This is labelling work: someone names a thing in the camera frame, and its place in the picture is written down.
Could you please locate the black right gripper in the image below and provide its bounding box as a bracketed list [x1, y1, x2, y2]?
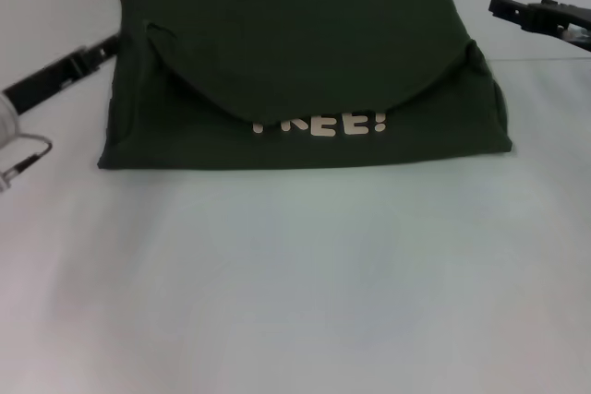
[488, 0, 591, 53]

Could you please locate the grey left wrist cable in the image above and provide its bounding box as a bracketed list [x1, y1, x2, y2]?
[13, 133, 54, 169]

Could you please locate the dark green t-shirt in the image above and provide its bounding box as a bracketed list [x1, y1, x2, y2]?
[95, 0, 514, 172]

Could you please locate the silver left wrist cable plug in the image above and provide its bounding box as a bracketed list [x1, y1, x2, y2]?
[0, 156, 39, 192]

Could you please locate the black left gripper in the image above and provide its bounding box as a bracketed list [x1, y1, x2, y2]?
[1, 33, 120, 117]

